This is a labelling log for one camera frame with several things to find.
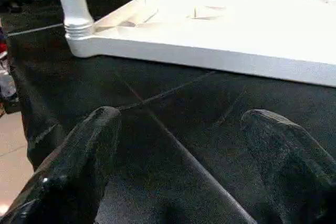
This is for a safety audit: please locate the white plastic table leg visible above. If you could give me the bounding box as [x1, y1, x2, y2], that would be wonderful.
[51, 0, 96, 41]

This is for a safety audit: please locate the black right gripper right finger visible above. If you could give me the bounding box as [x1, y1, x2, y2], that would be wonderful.
[240, 110, 336, 224]

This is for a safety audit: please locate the red white striped cloth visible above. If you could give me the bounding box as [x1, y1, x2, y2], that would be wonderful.
[0, 27, 20, 115]

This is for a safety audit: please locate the black work mat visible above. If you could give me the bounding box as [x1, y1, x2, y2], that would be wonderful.
[0, 0, 336, 224]

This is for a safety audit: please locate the white plastic table top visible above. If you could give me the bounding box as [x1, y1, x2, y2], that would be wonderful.
[67, 0, 336, 88]

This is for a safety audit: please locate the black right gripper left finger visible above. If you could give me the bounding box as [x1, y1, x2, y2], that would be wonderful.
[0, 106, 122, 224]

